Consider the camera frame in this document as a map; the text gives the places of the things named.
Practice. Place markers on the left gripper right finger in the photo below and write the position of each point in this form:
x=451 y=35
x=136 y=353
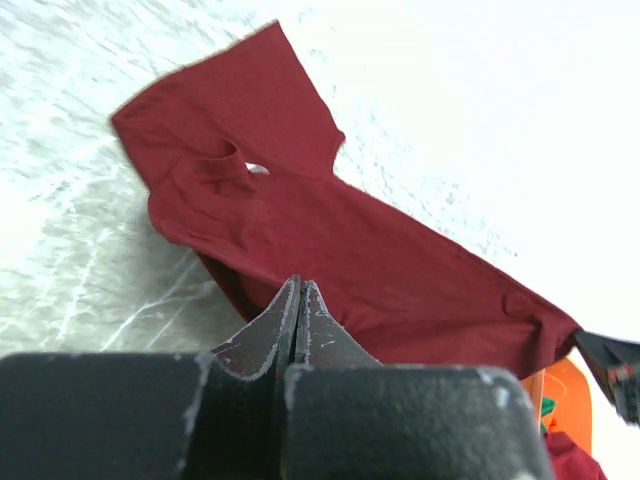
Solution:
x=320 y=340

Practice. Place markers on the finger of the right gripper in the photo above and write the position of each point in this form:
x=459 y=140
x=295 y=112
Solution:
x=615 y=366

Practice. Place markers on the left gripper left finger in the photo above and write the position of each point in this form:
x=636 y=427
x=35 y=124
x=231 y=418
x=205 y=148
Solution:
x=262 y=348

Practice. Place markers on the dark red t-shirt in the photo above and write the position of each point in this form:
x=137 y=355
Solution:
x=238 y=151

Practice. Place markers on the orange plastic basket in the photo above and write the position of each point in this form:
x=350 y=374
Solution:
x=567 y=385

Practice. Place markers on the green t-shirt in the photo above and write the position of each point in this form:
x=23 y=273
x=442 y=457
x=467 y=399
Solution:
x=547 y=415

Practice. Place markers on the red t-shirt in basket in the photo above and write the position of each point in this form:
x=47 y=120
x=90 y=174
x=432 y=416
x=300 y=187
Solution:
x=569 y=461

